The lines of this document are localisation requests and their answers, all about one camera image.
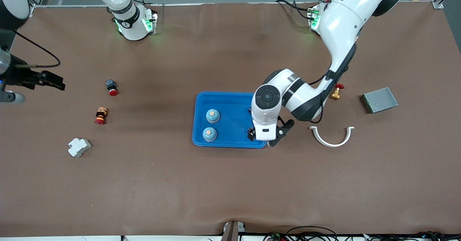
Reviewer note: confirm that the blue plastic tray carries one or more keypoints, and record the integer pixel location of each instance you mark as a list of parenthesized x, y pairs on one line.
[(230, 104)]

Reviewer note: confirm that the brown table mat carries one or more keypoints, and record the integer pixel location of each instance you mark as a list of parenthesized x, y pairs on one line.
[(230, 183)]

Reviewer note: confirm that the black red-capped push button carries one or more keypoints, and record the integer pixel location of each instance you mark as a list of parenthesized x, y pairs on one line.
[(112, 86)]

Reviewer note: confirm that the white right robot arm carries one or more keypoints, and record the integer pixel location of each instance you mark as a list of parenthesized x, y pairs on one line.
[(129, 21)]

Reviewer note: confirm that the white circuit breaker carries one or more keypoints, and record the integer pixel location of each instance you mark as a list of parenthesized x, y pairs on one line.
[(79, 147)]

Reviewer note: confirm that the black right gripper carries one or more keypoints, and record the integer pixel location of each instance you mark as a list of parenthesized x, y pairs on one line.
[(18, 75)]

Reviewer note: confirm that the grey metal box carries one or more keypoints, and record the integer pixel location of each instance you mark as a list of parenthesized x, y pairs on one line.
[(380, 100)]

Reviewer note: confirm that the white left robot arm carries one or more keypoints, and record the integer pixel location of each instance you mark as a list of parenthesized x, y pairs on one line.
[(342, 25)]

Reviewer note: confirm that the red yellow emergency stop switch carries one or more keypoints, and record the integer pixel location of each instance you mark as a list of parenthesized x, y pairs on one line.
[(101, 115)]

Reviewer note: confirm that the blue bell with cream button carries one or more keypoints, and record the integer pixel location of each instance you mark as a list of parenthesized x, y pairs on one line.
[(209, 134), (213, 115)]

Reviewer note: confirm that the white curved plastic bracket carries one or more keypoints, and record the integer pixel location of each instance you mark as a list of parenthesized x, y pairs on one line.
[(331, 144)]

